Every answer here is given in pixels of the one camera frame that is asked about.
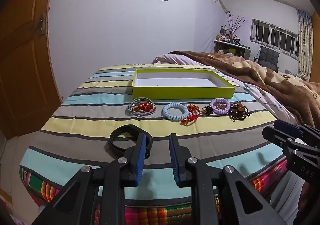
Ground brown patterned blanket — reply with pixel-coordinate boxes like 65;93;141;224
169;50;320;128

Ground dark brown hair ties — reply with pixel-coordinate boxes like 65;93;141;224
228;102;251;122

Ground black chair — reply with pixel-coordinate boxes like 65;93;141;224
254;46;280;72

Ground pink rhinestone hair clip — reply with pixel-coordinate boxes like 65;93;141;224
214;101;227;113

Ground purple spiral hair tie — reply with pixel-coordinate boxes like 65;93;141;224
209;98;231;115

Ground colourful plaid mattress cover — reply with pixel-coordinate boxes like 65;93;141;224
19;157;288;225

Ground blue spiral hair tie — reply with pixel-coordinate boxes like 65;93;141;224
162;103;189;122

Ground patterned curtain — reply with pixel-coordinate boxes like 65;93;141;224
296;9;314;82

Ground wooden door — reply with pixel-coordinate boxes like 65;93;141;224
0;0;63;140

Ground barred window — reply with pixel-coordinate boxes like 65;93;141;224
250;18;300;61

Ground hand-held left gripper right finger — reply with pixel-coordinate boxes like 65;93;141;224
169;133;288;225

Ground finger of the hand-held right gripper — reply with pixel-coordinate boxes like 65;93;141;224
262;126;302;151
273;120;320;142

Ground green cardboard box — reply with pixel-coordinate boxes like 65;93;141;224
132;69;236;101

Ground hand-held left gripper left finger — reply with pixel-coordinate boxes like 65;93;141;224
32;133;150;225

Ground black wristband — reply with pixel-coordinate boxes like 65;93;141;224
108;126;153;158

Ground grey cloth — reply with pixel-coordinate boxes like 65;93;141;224
270;171;307;215

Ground cluttered wooden shelf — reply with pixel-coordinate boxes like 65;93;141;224
214;40;252;61

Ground red knotted cord bracelet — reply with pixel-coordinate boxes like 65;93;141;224
180;104;201;123

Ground striped bed sheet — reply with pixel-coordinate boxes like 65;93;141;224
19;64;288;200

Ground group of bottles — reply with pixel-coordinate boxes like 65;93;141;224
216;25;242;46

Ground grey hair ties red charm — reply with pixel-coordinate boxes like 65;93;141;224
127;98;157;116

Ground metal door latch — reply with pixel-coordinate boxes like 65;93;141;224
37;13;49;34

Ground vase of purple branches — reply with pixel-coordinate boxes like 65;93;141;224
226;13;248;41

